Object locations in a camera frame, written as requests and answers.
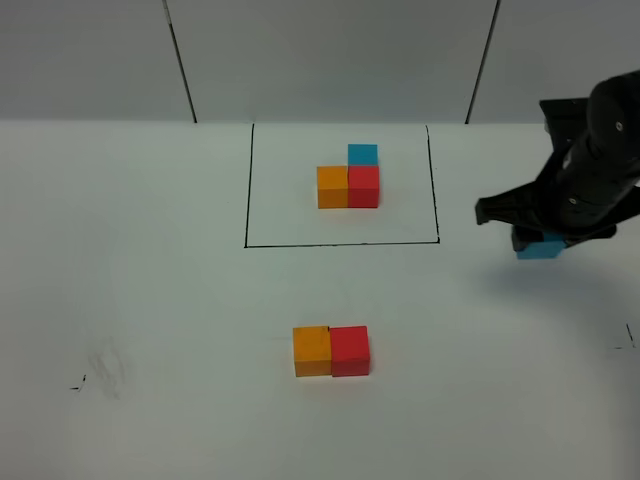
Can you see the template red block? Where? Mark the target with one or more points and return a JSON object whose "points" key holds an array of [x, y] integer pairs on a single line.
{"points": [[363, 186]]}

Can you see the template orange block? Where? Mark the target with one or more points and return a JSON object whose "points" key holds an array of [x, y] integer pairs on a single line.
{"points": [[332, 187]]}

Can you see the template blue block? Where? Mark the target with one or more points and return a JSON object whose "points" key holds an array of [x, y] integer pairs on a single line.
{"points": [[362, 155]]}

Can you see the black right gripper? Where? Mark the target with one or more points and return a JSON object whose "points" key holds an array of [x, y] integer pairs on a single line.
{"points": [[576, 195]]}

